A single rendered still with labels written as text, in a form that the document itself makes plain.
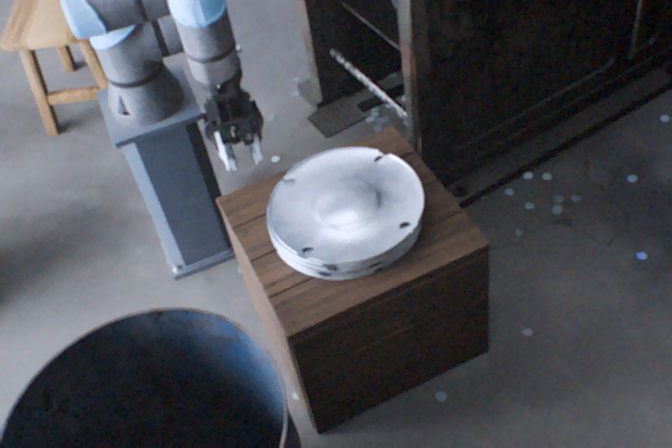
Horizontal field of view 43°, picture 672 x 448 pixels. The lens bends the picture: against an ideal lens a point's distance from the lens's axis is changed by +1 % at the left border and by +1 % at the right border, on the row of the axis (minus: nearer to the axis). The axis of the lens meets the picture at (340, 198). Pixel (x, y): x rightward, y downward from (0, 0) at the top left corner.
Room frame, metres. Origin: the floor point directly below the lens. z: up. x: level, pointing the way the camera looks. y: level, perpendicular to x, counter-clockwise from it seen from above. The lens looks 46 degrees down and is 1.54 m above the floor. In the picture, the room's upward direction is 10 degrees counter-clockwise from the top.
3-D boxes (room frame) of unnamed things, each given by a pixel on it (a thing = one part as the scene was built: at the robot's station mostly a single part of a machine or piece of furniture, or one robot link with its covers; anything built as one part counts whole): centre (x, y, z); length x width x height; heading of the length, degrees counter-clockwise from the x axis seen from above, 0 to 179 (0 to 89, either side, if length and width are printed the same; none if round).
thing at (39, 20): (2.07, 0.66, 0.16); 0.34 x 0.24 x 0.34; 176
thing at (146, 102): (1.41, 0.36, 0.50); 0.15 x 0.15 x 0.10
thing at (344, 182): (1.08, -0.01, 0.40); 0.29 x 0.29 x 0.01
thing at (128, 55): (1.41, 0.35, 0.62); 0.13 x 0.12 x 0.14; 101
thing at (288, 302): (1.08, 0.00, 0.18); 0.40 x 0.38 x 0.35; 108
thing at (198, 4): (1.05, 0.15, 0.87); 0.09 x 0.08 x 0.11; 11
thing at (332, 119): (1.69, -0.24, 0.14); 0.59 x 0.10 x 0.05; 115
